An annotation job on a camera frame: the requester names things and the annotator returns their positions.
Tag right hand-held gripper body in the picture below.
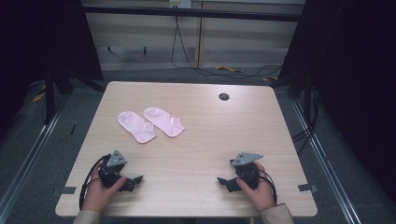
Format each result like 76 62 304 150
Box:
229 151 264 191

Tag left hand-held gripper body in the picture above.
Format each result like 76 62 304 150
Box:
98 148 134 192

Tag pink ankle sock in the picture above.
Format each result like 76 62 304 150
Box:
143 106 186 138
117 110 158 145

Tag person's right hand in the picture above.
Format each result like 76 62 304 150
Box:
235 161 276 213

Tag person's left hand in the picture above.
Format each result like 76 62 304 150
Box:
81 161 128 214

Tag grey tape strip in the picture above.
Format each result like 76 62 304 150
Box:
60 186 78 196
297 183 318 193

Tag black metal stand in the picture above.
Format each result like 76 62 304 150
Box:
43 66 75 125

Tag yellow tape piece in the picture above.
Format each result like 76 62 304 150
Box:
32 85 47 104

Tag yellow floor item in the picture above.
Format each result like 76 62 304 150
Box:
215 64 244 75

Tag dark curtain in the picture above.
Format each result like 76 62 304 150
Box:
0 0 105 138
277 0 396 204

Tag black horizontal bar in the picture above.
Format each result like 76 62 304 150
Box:
81 4 302 22

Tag right hand-held gripper black cable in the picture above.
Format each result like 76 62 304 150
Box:
257 169 278 206

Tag black cable bundle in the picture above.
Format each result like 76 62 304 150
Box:
290 87 322 155

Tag metal floor rail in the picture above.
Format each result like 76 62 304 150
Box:
290 99 362 224
0 96 68 217

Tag black hanging wall cable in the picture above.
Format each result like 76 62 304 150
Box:
170 15 284 79

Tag white wall power outlet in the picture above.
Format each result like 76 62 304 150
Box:
168 0 192 9

